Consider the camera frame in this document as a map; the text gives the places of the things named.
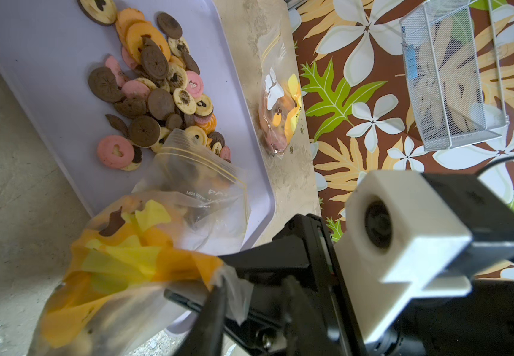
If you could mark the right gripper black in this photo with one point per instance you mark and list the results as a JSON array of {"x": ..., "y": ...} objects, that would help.
[{"x": 481, "y": 323}]

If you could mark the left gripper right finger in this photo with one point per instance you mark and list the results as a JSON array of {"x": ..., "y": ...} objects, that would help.
[{"x": 302, "y": 324}]

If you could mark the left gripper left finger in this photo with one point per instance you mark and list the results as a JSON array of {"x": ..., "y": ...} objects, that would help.
[{"x": 206, "y": 336}]

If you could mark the ziploc bag with brown items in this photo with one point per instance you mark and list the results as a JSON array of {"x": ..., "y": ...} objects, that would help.
[{"x": 189, "y": 210}]

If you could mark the ziploc bag right with yellow toy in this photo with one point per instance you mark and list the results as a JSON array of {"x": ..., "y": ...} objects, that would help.
[{"x": 281, "y": 93}]

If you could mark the pile of poured cookies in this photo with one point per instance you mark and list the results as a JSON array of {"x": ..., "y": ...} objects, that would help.
[{"x": 155, "y": 87}]

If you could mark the white mesh basket right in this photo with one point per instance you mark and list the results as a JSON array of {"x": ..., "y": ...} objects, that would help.
[{"x": 443, "y": 77}]

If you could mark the lavender plastic tray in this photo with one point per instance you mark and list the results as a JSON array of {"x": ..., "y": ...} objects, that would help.
[{"x": 47, "y": 50}]

